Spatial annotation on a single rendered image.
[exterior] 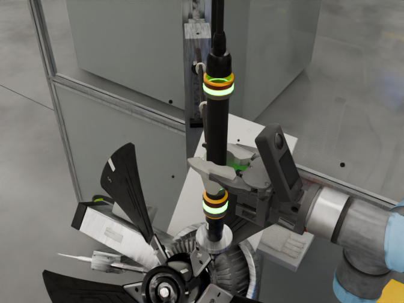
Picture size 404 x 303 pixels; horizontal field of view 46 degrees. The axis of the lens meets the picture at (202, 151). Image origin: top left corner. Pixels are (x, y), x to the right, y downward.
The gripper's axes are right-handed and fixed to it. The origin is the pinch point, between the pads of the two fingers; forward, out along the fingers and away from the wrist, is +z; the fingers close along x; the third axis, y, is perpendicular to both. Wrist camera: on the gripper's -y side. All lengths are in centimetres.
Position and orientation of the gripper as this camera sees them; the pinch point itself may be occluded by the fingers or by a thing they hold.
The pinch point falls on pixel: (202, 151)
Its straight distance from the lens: 78.8
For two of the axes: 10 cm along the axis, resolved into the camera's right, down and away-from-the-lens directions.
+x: 5.2, -5.6, 6.4
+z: -8.5, -3.5, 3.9
